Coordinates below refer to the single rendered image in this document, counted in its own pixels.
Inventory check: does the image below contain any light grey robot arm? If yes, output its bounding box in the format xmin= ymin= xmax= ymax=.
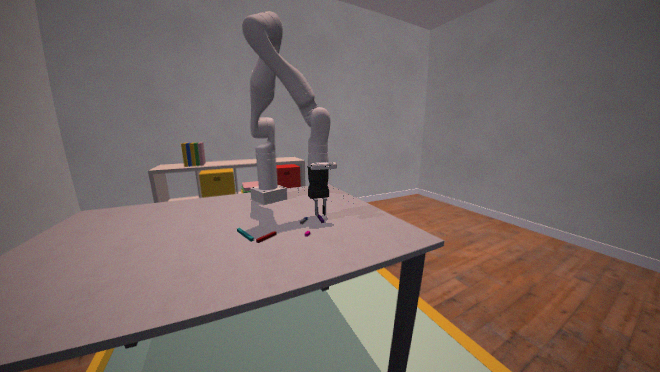
xmin=242 ymin=11 xmax=331 ymax=190

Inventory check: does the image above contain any turquoise rod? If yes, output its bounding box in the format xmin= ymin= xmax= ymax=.
xmin=237 ymin=228 xmax=254 ymax=242

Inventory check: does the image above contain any red rod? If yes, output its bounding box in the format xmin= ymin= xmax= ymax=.
xmin=256 ymin=231 xmax=277 ymax=243

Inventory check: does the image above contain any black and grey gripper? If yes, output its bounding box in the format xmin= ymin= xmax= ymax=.
xmin=307 ymin=153 xmax=337 ymax=217

